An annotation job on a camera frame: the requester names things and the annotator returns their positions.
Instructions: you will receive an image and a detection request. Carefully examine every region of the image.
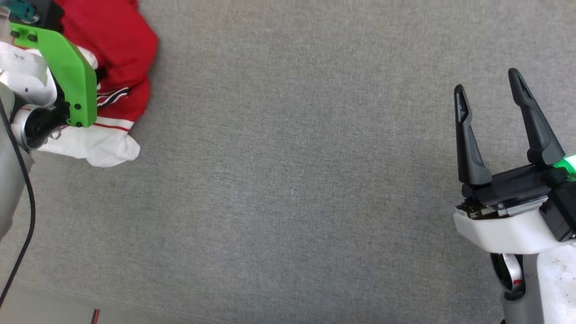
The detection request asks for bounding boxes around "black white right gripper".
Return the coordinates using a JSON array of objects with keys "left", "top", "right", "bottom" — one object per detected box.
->
[{"left": 454, "top": 68, "right": 576, "bottom": 255}]

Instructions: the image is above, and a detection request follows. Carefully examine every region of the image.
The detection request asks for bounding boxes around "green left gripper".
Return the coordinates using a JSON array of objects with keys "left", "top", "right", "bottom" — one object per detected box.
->
[{"left": 9, "top": 22, "right": 98, "bottom": 128}]

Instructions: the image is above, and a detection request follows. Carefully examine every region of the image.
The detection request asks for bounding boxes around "thin black cable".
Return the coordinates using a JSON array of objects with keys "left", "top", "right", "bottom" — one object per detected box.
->
[{"left": 0, "top": 97, "right": 36, "bottom": 309}]

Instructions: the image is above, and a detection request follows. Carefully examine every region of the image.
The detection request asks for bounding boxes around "white paper label tag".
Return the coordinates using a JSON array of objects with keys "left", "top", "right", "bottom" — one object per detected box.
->
[{"left": 0, "top": 42, "right": 45, "bottom": 72}]

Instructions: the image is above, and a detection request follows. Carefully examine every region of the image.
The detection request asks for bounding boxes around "red white Bulls jersey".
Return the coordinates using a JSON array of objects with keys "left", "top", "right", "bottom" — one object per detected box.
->
[{"left": 38, "top": 0, "right": 159, "bottom": 168}]

